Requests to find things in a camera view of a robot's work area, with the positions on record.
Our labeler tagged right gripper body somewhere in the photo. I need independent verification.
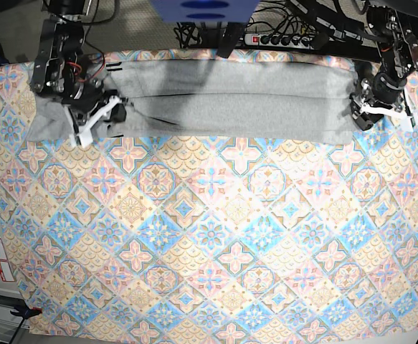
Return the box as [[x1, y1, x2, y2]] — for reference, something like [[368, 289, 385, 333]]
[[60, 77, 119, 124]]

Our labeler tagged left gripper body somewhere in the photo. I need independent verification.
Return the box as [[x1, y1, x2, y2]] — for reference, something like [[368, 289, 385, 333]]
[[351, 73, 407, 111]]

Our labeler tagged grey T-shirt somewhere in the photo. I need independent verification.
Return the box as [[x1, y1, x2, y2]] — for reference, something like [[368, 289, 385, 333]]
[[25, 59, 360, 145]]

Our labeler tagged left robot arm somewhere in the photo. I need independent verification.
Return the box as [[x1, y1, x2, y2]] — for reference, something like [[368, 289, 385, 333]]
[[350, 5, 418, 131]]

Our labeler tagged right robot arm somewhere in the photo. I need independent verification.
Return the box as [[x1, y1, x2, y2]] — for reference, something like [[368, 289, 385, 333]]
[[26, 1, 128, 148]]

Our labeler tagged patterned colourful tablecloth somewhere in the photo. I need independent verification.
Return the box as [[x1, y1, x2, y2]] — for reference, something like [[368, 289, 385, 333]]
[[0, 64, 418, 343]]

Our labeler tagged blue box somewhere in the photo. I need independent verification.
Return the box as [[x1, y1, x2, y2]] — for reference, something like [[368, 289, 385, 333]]
[[151, 0, 259, 23]]

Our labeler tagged black power strip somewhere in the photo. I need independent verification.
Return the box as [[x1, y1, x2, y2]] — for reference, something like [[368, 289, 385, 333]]
[[244, 33, 314, 50]]

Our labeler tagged black clamp lower left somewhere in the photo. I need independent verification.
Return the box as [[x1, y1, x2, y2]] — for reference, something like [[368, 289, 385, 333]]
[[10, 306, 42, 320]]

